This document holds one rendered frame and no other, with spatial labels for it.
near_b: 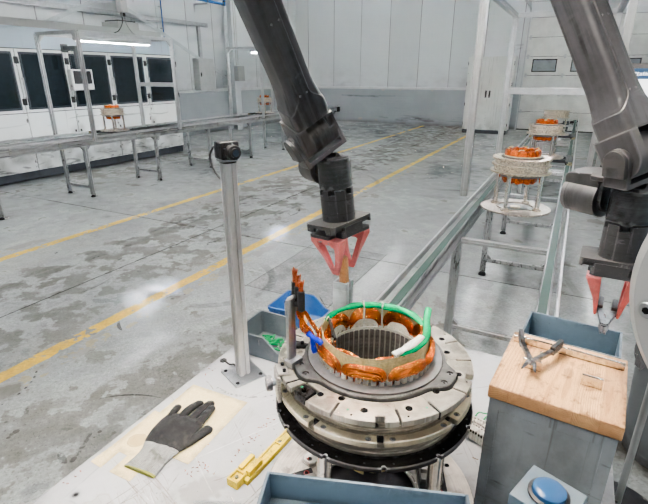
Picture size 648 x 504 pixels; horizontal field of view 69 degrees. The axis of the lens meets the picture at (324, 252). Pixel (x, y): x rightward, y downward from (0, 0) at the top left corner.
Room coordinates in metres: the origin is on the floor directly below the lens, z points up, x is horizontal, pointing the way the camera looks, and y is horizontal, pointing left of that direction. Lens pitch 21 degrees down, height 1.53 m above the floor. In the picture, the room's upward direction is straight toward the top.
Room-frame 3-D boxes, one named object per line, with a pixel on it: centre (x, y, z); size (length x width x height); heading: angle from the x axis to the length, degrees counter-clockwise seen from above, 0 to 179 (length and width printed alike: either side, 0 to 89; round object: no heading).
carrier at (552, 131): (4.59, -2.12, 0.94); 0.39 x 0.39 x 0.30
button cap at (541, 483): (0.45, -0.29, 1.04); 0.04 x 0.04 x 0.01
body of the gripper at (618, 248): (0.66, -0.45, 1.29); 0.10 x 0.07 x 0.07; 59
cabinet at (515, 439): (0.67, -0.40, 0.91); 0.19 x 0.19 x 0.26; 58
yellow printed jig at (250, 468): (0.78, 0.11, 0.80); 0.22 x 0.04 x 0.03; 146
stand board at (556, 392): (0.67, -0.40, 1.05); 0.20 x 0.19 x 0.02; 148
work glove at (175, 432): (0.84, 0.33, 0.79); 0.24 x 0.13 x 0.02; 153
